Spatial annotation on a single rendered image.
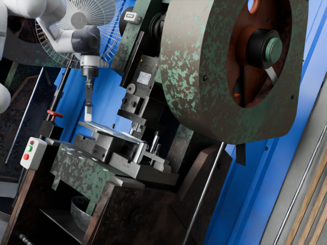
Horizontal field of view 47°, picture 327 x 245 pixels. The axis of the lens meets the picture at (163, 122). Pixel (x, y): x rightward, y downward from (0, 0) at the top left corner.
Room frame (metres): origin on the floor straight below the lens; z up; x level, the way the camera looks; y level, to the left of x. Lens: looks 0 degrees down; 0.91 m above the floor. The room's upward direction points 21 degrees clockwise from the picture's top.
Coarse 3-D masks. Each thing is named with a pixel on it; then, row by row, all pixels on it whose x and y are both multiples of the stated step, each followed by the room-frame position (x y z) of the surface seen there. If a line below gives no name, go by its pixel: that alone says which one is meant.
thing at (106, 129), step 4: (92, 124) 1.68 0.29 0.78; (96, 124) 1.77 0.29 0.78; (100, 124) 1.82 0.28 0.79; (100, 128) 1.57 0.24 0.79; (104, 128) 1.67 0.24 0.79; (108, 128) 1.72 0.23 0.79; (112, 128) 1.85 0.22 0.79; (108, 132) 1.57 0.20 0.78; (112, 132) 1.65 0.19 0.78; (116, 132) 1.69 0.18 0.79; (120, 132) 1.85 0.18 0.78; (120, 136) 1.57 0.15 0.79; (124, 136) 1.67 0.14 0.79; (128, 136) 1.82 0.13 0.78; (132, 136) 1.84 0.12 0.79; (128, 140) 1.59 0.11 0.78; (132, 140) 1.60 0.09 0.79; (136, 140) 1.74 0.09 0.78; (140, 140) 1.80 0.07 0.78
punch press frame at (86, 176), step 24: (144, 0) 1.79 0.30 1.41; (168, 0) 1.80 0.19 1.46; (144, 24) 1.78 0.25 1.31; (120, 48) 1.82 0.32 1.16; (120, 72) 1.82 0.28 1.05; (168, 120) 2.13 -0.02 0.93; (168, 144) 2.20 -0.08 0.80; (192, 144) 1.85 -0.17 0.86; (72, 168) 1.66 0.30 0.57; (96, 168) 1.57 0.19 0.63; (96, 192) 1.54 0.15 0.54; (24, 240) 1.72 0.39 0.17
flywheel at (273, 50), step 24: (264, 0) 1.56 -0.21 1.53; (288, 0) 1.64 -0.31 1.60; (240, 24) 1.48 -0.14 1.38; (264, 24) 1.62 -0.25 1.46; (288, 24) 1.71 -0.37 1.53; (240, 48) 1.49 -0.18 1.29; (264, 48) 1.45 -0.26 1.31; (288, 48) 1.76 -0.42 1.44; (240, 72) 1.59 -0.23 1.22; (264, 72) 1.75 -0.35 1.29; (240, 96) 1.65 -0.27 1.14; (264, 96) 1.75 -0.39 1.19
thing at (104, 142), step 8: (88, 128) 1.57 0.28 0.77; (96, 128) 1.58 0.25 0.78; (104, 136) 1.67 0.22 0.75; (112, 136) 1.60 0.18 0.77; (96, 144) 1.69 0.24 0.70; (104, 144) 1.66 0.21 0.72; (112, 144) 1.64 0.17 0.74; (120, 144) 1.68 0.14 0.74; (96, 152) 1.68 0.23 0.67; (104, 152) 1.65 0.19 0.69; (104, 160) 1.64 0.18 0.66
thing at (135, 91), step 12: (144, 60) 1.77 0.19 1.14; (156, 60) 1.72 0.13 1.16; (144, 72) 1.75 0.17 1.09; (132, 84) 1.76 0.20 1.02; (144, 84) 1.73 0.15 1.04; (132, 96) 1.72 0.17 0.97; (144, 96) 1.71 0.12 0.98; (132, 108) 1.70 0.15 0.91; (144, 108) 1.70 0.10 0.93; (156, 108) 1.75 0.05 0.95; (156, 120) 1.78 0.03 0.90
